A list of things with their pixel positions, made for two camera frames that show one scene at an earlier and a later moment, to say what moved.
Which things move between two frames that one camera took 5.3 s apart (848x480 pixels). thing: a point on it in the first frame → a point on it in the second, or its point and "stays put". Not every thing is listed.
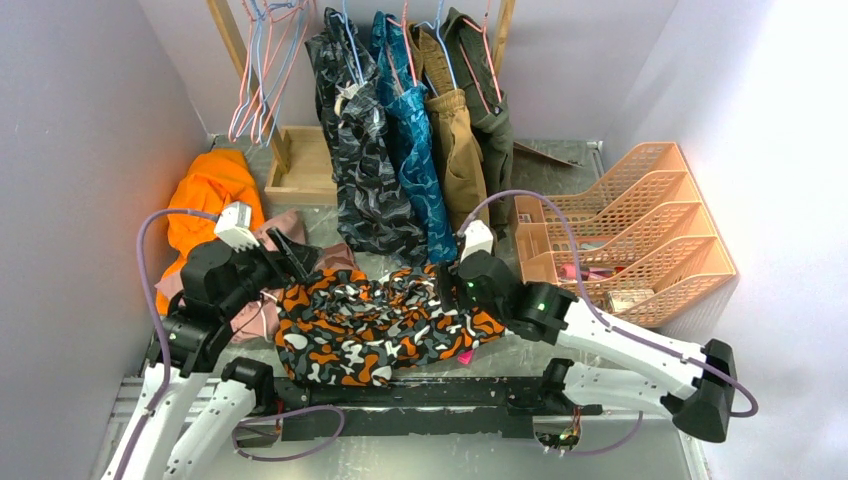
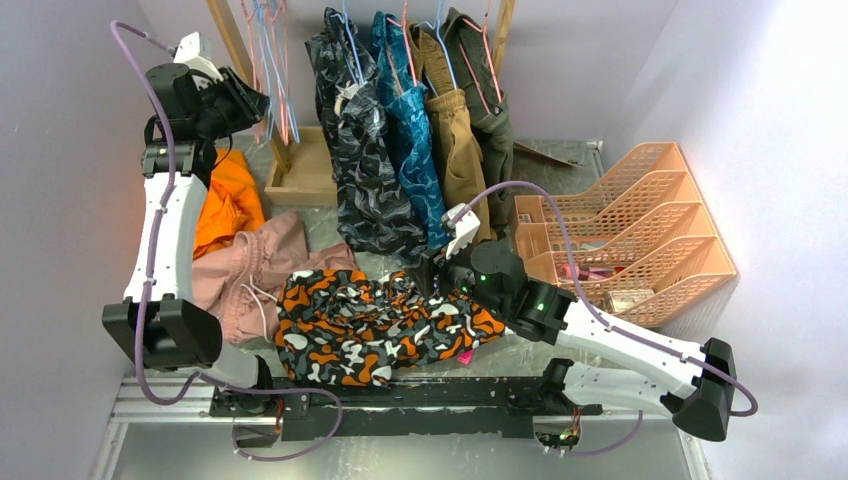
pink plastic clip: x=465 y=357 stays put
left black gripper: x=301 y=257 → x=251 y=104
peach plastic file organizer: x=635 y=250 stays put
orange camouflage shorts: x=352 y=328 stays put
